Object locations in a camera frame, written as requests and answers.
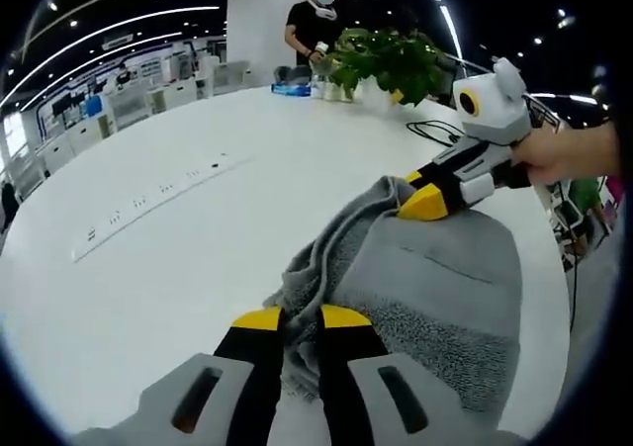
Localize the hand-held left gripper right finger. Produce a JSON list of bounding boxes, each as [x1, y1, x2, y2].
[[320, 305, 525, 446]]

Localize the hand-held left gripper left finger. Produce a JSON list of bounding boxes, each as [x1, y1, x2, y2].
[[71, 306, 284, 446]]

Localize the grey towel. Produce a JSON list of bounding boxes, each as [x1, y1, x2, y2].
[[261, 173, 525, 412]]

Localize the person's right hand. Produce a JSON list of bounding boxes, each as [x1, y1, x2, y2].
[[512, 126, 590, 186]]

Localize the white plant pot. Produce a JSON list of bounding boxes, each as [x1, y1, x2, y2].
[[359, 80, 397, 114]]

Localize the white table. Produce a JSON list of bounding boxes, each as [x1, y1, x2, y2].
[[0, 82, 573, 440]]

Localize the green leafy potted plant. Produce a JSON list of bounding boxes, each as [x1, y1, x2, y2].
[[328, 28, 449, 107]]

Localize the glass vase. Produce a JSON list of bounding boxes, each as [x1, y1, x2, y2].
[[316, 77, 357, 104]]

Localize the blue packet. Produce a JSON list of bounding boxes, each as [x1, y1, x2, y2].
[[270, 81, 314, 98]]

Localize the white socket strip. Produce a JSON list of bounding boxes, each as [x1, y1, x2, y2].
[[71, 151, 254, 265]]

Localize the white slatted chair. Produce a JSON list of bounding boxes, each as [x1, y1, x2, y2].
[[106, 89, 152, 127]]

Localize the black bulky object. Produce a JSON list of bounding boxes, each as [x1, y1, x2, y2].
[[0, 182, 19, 221]]

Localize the coiled black cable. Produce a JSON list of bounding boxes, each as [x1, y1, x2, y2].
[[406, 119, 466, 146]]

